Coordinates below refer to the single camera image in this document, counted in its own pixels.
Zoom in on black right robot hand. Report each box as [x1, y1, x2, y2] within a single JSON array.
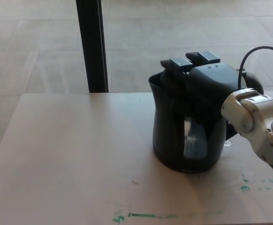
[[160, 50, 240, 122]]

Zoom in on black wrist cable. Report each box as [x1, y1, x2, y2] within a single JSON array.
[[237, 46, 273, 90]]

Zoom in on black electric kettle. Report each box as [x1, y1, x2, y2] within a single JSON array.
[[148, 69, 265, 174]]

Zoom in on black vertical post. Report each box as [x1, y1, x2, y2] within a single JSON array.
[[75, 0, 109, 93]]

